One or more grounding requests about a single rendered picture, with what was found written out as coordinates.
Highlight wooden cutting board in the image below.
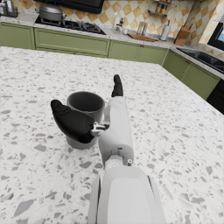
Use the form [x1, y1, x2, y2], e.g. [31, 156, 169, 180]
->
[126, 32, 159, 43]

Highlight wall spice shelf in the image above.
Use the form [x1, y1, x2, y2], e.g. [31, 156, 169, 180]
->
[147, 0, 178, 18]

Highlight wooden knife block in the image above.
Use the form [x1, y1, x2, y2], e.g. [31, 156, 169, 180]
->
[173, 24, 194, 47]

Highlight dish rack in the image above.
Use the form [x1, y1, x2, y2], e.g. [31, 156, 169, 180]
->
[0, 0, 19, 19]

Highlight grey lidded cooking pot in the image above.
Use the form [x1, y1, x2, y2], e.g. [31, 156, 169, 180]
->
[35, 3, 67, 23]

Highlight green kitchen cabinets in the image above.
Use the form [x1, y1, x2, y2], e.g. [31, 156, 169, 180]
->
[0, 22, 221, 101]

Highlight black range hood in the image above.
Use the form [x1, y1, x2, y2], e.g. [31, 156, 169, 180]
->
[34, 0, 105, 15]

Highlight metal utensil holder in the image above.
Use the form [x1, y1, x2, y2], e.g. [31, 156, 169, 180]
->
[136, 20, 149, 37]

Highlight black window frame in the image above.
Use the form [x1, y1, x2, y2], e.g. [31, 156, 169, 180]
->
[206, 20, 224, 53]

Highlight black gas stove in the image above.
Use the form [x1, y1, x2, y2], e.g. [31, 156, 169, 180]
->
[33, 15, 107, 36]

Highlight black kitchen sink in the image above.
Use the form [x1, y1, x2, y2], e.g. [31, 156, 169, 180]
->
[176, 46, 224, 74]

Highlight dark grey cup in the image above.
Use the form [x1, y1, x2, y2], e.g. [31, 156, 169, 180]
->
[65, 91, 106, 151]

